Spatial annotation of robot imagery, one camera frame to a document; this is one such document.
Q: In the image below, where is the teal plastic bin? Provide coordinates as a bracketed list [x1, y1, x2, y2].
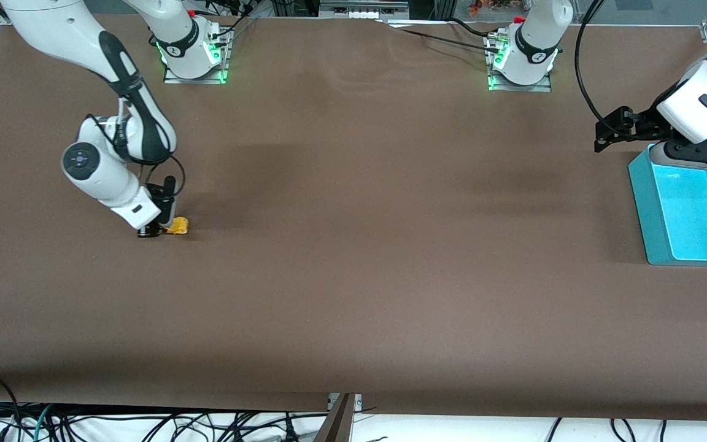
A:
[628, 144, 707, 267]

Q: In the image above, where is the orange background object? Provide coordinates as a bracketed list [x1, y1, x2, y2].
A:
[467, 0, 529, 16]

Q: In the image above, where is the grey support beam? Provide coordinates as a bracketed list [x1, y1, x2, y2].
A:
[313, 393, 355, 442]

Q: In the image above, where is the white power strip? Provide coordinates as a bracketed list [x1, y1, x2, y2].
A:
[320, 1, 409, 19]

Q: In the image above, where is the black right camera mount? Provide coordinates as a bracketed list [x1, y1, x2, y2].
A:
[147, 176, 178, 204]

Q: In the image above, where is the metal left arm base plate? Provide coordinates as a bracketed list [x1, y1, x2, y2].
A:
[487, 34, 554, 93]

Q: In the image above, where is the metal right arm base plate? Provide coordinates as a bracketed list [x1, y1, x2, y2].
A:
[163, 28, 230, 85]

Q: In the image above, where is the long black base cable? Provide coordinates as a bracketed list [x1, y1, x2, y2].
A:
[381, 20, 504, 56]

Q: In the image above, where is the teal floor cable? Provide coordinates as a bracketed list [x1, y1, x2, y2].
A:
[33, 404, 55, 442]

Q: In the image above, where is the small metal table bracket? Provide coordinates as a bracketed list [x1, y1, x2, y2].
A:
[327, 393, 364, 412]

